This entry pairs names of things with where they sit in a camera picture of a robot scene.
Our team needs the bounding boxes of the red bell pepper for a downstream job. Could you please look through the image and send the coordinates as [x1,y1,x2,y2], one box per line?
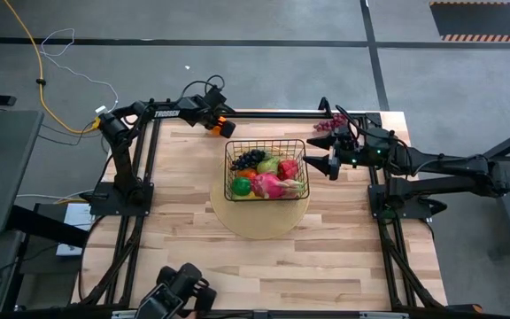
[277,159,301,182]

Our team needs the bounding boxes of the black frame handle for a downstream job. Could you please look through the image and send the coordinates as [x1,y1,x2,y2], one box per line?
[317,96,333,118]

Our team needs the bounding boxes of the black articulated device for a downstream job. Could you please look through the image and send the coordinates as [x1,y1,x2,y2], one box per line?
[134,261,219,319]

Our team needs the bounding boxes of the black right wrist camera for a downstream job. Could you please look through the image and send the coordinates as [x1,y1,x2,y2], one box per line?
[364,127,394,156]

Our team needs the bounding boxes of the white cable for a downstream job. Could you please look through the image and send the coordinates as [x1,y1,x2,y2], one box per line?
[39,27,120,114]

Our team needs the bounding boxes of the round green fruit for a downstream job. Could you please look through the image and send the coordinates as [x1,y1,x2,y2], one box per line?
[230,176,253,198]

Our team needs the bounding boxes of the silver aluminium bracket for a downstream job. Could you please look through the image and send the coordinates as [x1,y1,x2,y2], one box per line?
[358,311,410,319]

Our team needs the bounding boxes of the red grape bunch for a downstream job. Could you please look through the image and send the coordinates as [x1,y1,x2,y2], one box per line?
[313,113,350,134]

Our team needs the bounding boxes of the pink dragon fruit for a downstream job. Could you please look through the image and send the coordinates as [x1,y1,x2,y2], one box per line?
[250,172,305,200]

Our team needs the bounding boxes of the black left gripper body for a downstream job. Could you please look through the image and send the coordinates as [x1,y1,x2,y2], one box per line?
[192,104,230,132]

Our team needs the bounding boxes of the round woven straw placemat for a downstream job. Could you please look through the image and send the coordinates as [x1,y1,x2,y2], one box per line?
[209,159,312,241]

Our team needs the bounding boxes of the yellow cable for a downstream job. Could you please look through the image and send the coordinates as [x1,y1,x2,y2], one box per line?
[1,0,102,135]

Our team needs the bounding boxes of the grey metal stand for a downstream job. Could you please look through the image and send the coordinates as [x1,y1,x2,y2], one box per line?
[480,120,510,261]

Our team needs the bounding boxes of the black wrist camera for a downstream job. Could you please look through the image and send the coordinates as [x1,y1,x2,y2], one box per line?
[202,85,228,110]
[364,127,394,156]

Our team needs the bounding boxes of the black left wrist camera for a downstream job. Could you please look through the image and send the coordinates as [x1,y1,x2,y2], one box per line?
[202,85,228,110]

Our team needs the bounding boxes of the black striped floor mat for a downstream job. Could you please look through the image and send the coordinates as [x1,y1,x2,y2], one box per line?
[429,0,510,43]

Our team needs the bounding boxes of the black grape bunch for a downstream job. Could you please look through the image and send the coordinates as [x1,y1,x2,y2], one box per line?
[229,149,267,172]

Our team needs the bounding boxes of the orange fruit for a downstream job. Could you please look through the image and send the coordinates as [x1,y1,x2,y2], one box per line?
[209,114,228,137]

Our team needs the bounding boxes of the dark grey desk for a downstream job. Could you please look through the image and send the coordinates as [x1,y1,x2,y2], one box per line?
[0,109,46,239]

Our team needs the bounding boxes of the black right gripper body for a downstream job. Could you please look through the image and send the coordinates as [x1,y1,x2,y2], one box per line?
[329,128,367,181]

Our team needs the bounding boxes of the black aluminium rig frame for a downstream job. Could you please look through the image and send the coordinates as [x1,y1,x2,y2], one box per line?
[72,108,484,319]

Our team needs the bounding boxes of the black wire basket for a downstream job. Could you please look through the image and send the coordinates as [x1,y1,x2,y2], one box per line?
[223,138,311,203]

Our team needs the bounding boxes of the white box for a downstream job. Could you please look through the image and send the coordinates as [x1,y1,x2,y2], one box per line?
[55,202,97,258]

